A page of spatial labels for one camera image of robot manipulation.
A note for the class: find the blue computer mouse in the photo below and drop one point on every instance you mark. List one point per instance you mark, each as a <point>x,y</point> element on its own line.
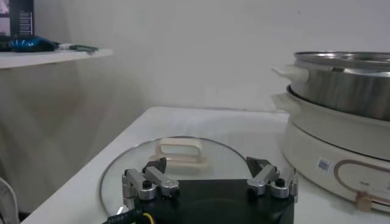
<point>27,44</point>

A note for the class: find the green and grey tool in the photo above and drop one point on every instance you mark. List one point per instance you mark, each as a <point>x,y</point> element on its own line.
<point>82,48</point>

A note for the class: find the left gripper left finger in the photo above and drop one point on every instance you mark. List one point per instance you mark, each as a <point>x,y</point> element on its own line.
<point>158,179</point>

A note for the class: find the stainless steel steamer basket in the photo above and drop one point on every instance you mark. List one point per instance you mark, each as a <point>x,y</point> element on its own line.
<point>350,88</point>

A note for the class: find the white side table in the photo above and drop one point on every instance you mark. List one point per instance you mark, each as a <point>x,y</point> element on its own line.
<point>45,58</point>

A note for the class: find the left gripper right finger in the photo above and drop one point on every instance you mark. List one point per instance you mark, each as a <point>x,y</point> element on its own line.
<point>265,176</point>

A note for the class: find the dark laptop screen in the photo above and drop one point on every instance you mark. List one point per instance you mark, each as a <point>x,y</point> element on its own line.
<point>21,18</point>

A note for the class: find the cream electric cooker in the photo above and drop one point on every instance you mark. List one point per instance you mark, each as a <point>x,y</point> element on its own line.
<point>320,146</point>

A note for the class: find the white work table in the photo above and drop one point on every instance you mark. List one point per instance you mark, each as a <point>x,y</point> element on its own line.
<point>213,121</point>

